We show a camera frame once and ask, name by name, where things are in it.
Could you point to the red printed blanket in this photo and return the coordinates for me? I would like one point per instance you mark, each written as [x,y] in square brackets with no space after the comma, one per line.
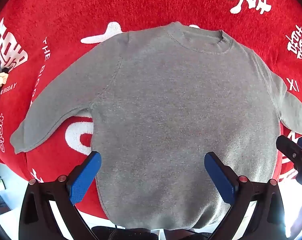
[65,25]

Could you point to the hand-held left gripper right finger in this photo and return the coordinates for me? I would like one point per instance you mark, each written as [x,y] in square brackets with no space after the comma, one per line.
[219,177]

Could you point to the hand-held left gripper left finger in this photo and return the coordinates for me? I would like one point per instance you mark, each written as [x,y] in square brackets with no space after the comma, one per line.
[84,177]

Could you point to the grey knit sweater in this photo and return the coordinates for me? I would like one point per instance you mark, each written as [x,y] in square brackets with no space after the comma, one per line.
[171,120]

